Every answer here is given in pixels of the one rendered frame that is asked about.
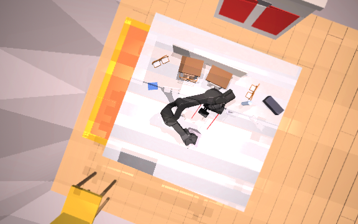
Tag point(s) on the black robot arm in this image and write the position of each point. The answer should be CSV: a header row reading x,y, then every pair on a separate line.
x,y
215,99

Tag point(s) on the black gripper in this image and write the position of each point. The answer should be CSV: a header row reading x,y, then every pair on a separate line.
x,y
203,111

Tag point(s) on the blue flat slab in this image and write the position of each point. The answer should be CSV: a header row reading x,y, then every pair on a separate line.
x,y
153,86

